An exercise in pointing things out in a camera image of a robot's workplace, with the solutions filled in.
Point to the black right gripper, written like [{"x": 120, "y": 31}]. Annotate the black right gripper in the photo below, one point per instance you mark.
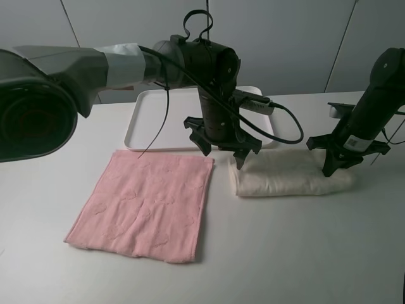
[{"x": 353, "y": 137}]

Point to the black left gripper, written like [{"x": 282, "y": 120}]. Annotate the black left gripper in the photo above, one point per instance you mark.
[{"x": 217, "y": 127}]

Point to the cream white towel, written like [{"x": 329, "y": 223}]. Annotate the cream white towel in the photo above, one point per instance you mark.
[{"x": 286, "y": 172}]

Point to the pink towel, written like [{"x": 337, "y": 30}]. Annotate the pink towel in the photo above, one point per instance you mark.
[{"x": 146, "y": 206}]

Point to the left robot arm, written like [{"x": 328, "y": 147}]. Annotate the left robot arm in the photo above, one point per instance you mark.
[{"x": 44, "y": 90}]

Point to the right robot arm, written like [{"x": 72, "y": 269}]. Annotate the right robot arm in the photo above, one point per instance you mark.
[{"x": 386, "y": 85}]

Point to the white rectangular plastic tray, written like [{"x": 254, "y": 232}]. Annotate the white rectangular plastic tray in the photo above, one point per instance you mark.
[{"x": 158, "y": 126}]

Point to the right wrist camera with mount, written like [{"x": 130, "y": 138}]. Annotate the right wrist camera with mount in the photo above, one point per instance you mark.
[{"x": 362, "y": 111}]

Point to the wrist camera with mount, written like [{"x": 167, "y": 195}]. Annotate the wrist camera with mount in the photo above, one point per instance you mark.
[
  {"x": 253, "y": 102},
  {"x": 362, "y": 111}
]

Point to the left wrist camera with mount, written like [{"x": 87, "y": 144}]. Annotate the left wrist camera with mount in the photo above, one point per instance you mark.
[{"x": 253, "y": 102}]

